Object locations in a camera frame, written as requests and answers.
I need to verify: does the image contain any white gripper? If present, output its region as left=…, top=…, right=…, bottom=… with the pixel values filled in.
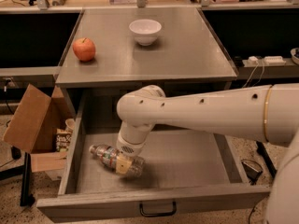
left=116, top=133, right=146, bottom=175

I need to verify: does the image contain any clear plastic water bottle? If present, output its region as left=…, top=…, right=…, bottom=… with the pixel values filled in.
left=89, top=144, right=145, bottom=178

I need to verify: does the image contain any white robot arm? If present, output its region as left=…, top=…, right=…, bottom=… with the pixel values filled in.
left=117, top=84, right=299, bottom=224

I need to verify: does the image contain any grey open top drawer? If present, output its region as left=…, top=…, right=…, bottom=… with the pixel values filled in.
left=37, top=91, right=270, bottom=223

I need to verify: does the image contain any grey cabinet with counter top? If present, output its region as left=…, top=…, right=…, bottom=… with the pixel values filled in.
left=56, top=7, right=238, bottom=115

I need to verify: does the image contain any printed snack bag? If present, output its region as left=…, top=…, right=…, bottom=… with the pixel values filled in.
left=55, top=129, right=72, bottom=152

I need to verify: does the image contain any paper cup in box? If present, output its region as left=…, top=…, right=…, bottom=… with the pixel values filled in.
left=65, top=119, right=75, bottom=133

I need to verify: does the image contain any brown cardboard box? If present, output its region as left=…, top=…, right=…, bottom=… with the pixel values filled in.
left=3, top=84, right=72, bottom=173

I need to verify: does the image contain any red apple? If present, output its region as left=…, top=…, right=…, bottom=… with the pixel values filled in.
left=72, top=37, right=95, bottom=62

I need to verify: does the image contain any small dark floor device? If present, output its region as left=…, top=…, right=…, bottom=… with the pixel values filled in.
left=241, top=160, right=263, bottom=183

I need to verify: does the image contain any white ceramic bowl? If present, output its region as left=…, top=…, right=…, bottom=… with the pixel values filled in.
left=129, top=19, right=162, bottom=46

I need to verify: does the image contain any black stand bar right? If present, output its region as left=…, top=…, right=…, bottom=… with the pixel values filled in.
left=256, top=141, right=277, bottom=177

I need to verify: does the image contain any white power strip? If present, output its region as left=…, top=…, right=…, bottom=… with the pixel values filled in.
left=247, top=56, right=286, bottom=66

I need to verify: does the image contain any black drawer handle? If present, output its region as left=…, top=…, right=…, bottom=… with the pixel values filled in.
left=139, top=202, right=177, bottom=217

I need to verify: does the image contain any black stand post left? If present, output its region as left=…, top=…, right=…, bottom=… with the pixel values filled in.
left=20, top=153, right=36, bottom=206

